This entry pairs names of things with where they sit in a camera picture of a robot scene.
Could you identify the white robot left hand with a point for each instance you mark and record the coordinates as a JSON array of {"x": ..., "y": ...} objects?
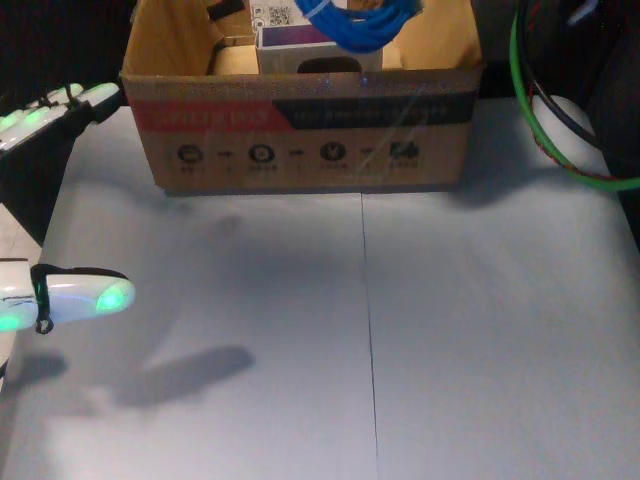
[{"x": 75, "y": 297}]

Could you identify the small dark rectangular box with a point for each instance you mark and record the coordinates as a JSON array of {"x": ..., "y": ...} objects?
[{"x": 280, "y": 55}]

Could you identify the brown cardboard box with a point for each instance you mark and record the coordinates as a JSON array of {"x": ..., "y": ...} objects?
[{"x": 300, "y": 165}]

